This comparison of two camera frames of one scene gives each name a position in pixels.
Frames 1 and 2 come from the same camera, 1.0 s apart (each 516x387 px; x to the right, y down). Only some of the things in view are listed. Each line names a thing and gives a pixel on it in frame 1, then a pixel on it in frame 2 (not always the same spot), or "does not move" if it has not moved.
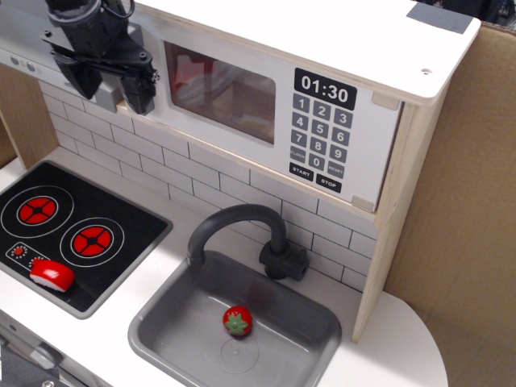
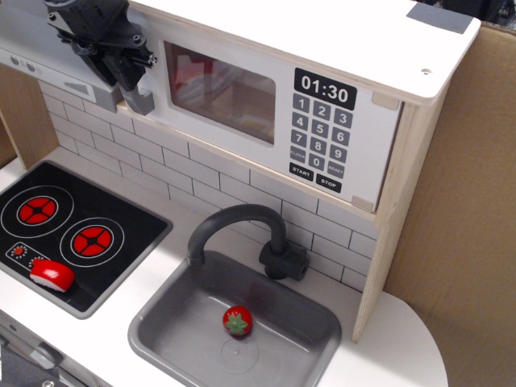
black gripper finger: [139, 93] -> [131, 70]
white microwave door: [297, 124] does not move
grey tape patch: [440, 17] does not move
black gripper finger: [85, 77] -> [97, 60]
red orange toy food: [189, 70] does not move
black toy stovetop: [53, 214] does not move
